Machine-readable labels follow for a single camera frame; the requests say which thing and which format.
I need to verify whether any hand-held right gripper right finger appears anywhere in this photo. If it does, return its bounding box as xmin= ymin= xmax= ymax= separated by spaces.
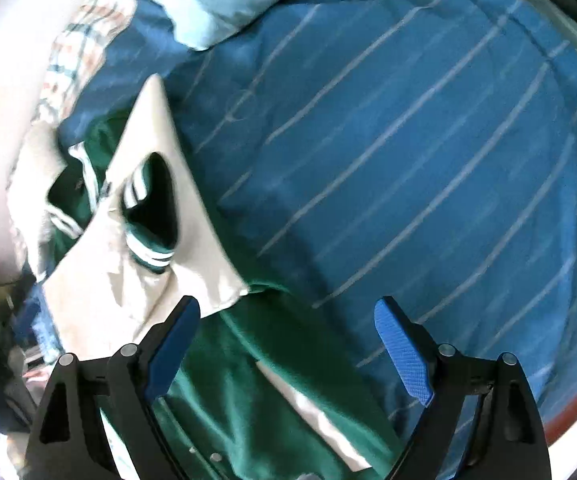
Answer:
xmin=374 ymin=296 xmax=552 ymax=480

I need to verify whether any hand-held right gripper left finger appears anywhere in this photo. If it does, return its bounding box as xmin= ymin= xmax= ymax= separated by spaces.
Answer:
xmin=24 ymin=295 xmax=201 ymax=480

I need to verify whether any green and white varsity jacket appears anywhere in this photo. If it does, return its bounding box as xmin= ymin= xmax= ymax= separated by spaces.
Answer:
xmin=43 ymin=73 xmax=410 ymax=480

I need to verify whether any blue striped bedsheet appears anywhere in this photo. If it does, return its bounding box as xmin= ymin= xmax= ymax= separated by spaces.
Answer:
xmin=33 ymin=0 xmax=577 ymax=442

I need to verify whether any cream fluffy blanket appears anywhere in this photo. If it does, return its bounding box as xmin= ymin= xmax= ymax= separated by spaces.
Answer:
xmin=8 ymin=122 xmax=67 ymax=282

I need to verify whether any light blue pillow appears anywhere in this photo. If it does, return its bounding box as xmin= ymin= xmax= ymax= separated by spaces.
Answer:
xmin=86 ymin=0 xmax=340 ymax=52

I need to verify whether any wooden bed frame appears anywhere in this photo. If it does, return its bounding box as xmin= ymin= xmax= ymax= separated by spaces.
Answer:
xmin=543 ymin=392 xmax=577 ymax=443

